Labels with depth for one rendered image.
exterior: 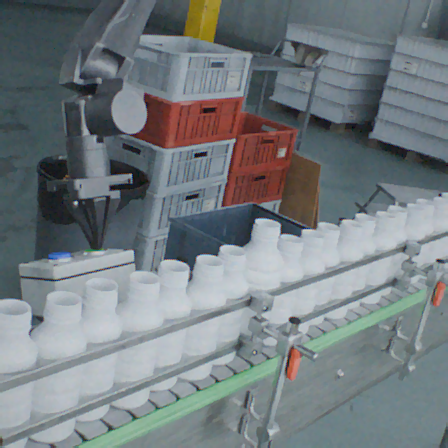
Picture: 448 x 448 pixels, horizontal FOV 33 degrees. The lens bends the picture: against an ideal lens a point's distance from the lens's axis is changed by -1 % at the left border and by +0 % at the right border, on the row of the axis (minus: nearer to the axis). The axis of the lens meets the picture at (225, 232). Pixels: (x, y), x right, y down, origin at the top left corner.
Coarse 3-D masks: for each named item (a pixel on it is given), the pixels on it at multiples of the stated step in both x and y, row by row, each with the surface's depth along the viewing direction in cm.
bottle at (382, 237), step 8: (376, 216) 131; (384, 216) 133; (392, 216) 132; (376, 224) 130; (384, 224) 129; (392, 224) 130; (376, 232) 130; (384, 232) 130; (376, 240) 130; (384, 240) 130; (392, 240) 131; (376, 248) 130; (384, 248) 130; (376, 264) 131; (384, 264) 131; (376, 272) 131; (384, 272) 132; (368, 280) 132; (376, 280) 132; (384, 280) 133; (368, 288) 132; (368, 296) 133; (376, 296) 133; (368, 304) 134
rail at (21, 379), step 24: (432, 240) 143; (360, 264) 122; (432, 264) 148; (288, 288) 107; (384, 288) 134; (216, 312) 95; (312, 312) 115; (144, 336) 85; (264, 336) 106; (72, 360) 77; (192, 360) 95; (0, 384) 71; (24, 384) 73; (144, 384) 88; (72, 408) 80; (96, 408) 83; (24, 432) 76
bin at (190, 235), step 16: (224, 208) 186; (240, 208) 191; (256, 208) 194; (176, 224) 171; (192, 224) 179; (208, 224) 183; (224, 224) 189; (240, 224) 194; (288, 224) 189; (176, 240) 172; (192, 240) 169; (208, 240) 165; (224, 240) 191; (240, 240) 197; (176, 256) 173; (192, 256) 169
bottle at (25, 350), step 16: (0, 304) 75; (16, 304) 75; (0, 320) 72; (16, 320) 73; (0, 336) 73; (16, 336) 73; (0, 352) 73; (16, 352) 73; (32, 352) 75; (0, 368) 73; (16, 368) 73; (32, 368) 75; (32, 384) 77; (0, 400) 74; (16, 400) 75; (0, 416) 75; (16, 416) 76; (0, 432) 75
